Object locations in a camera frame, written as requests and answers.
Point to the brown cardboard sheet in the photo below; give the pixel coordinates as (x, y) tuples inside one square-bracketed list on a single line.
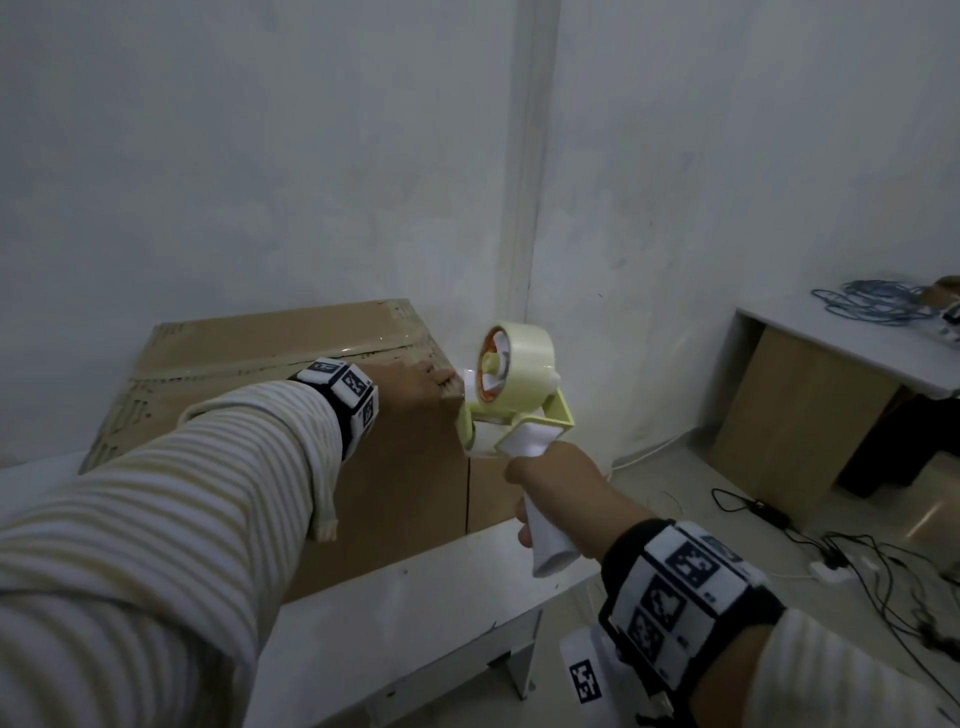
[(802, 420)]

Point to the brown cardboard box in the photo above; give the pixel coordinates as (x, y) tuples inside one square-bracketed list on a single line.
[(262, 345)]

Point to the black case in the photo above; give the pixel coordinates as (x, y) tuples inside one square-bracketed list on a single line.
[(907, 442)]

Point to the person's left forearm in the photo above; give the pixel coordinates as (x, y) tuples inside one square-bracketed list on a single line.
[(150, 562)]

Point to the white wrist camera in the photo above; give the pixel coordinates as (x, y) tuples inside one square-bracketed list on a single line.
[(592, 675)]

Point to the person's left hand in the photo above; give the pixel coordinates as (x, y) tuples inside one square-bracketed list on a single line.
[(412, 386)]

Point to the white side desk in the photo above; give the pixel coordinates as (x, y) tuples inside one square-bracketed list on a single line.
[(862, 337)]

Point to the person's right hand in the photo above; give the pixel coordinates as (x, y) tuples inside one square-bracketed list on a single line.
[(585, 495)]

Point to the yellow tape dispenser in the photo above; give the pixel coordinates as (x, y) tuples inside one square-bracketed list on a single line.
[(525, 439)]

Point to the white power strip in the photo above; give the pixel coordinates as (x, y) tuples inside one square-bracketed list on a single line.
[(847, 570)]

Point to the black marker wristband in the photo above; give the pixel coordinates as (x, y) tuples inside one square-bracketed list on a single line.
[(345, 397), (682, 600)]

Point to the person's right forearm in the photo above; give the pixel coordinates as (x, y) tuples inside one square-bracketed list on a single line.
[(825, 682)]

